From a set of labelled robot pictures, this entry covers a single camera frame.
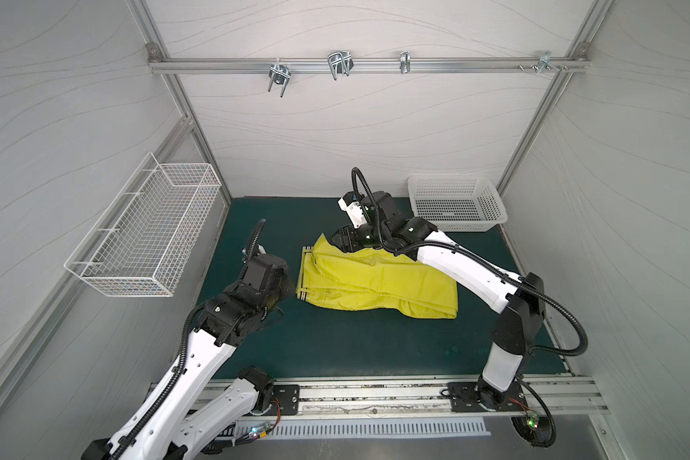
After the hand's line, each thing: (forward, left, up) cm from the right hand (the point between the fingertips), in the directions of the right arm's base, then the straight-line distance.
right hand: (335, 235), depth 77 cm
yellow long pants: (0, +3, -19) cm, 19 cm away
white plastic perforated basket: (+38, -47, -26) cm, 66 cm away
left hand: (-12, +11, -3) cm, 17 cm away
